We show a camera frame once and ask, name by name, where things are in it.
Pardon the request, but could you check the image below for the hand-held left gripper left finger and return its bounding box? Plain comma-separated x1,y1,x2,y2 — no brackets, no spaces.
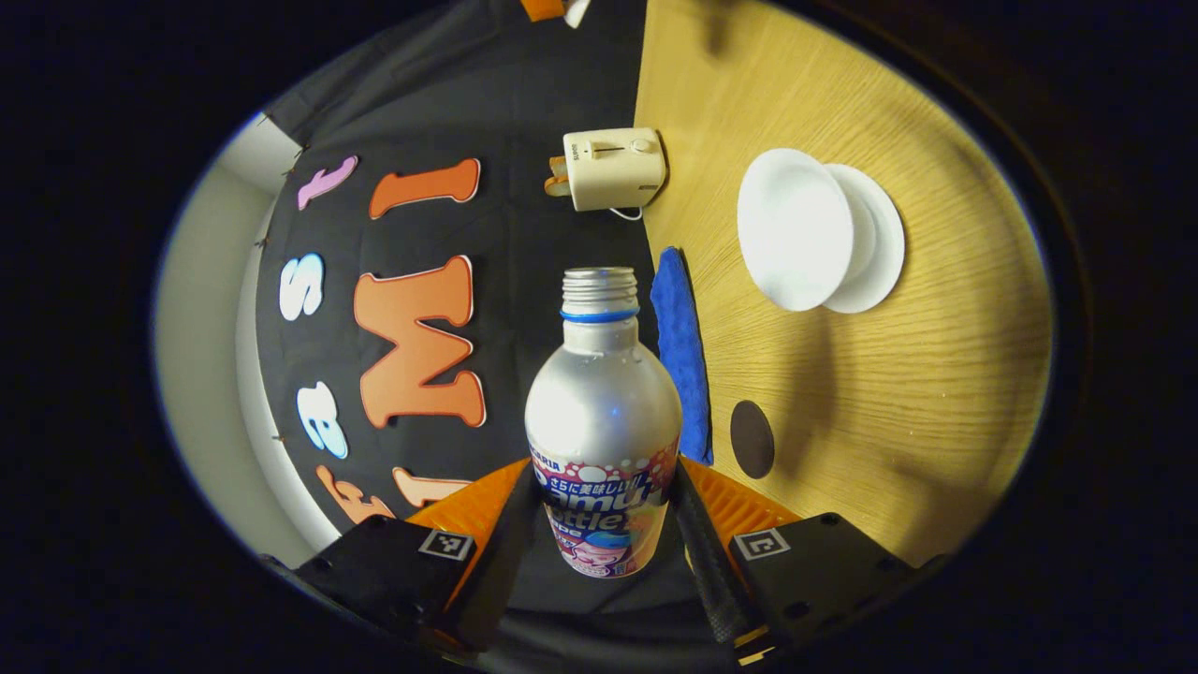
293,457,544,654

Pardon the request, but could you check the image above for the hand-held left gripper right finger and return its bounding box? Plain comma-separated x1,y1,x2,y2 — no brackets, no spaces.
667,456,926,667

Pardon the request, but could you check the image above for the dark round coaster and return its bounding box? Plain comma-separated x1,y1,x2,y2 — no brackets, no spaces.
729,400,777,480

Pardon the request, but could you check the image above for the silver water bottle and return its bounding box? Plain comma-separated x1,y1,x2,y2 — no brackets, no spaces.
524,267,684,579

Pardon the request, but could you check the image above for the cream toaster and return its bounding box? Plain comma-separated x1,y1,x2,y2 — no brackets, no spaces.
562,127,668,212

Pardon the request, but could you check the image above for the blue folded towel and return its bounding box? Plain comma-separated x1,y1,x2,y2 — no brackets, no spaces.
650,246,715,467

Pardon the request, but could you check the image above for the white saucer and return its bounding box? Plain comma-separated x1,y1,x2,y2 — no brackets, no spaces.
822,163,907,315

